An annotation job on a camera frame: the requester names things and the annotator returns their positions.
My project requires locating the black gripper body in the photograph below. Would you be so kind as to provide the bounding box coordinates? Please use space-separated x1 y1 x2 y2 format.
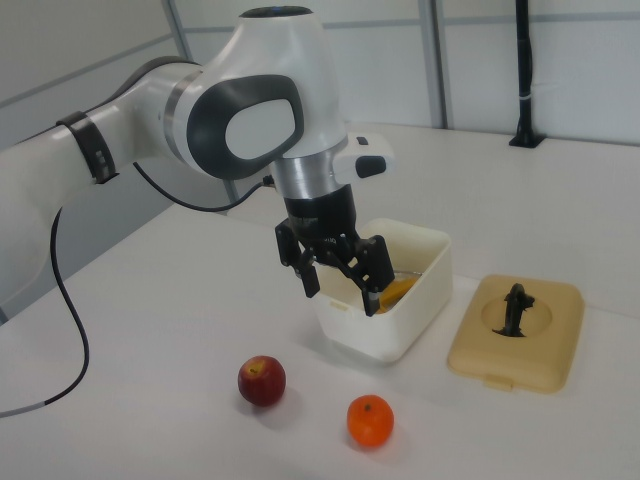
282 183 363 247

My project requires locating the red toy apple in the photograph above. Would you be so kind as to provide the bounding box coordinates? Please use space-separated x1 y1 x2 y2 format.
237 355 288 408

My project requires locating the white plastic container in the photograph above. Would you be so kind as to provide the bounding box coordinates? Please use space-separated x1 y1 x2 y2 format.
313 216 454 368

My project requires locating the beige plastic container lid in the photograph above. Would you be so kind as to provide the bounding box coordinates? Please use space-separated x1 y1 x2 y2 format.
445 273 587 396

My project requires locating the yellow toy banana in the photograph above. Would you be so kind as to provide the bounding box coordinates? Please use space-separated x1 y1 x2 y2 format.
377 277 419 316

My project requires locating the orange toy mandarin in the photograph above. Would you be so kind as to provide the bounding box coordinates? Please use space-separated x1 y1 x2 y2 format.
346 394 396 449

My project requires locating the black pole with base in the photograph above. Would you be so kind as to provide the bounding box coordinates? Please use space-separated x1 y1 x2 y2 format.
508 0 546 149

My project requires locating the black fish-shaped lid handle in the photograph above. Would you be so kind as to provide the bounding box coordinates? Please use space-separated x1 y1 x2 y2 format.
491 282 537 340

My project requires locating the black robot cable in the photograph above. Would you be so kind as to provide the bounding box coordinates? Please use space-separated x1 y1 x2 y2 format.
0 162 276 419

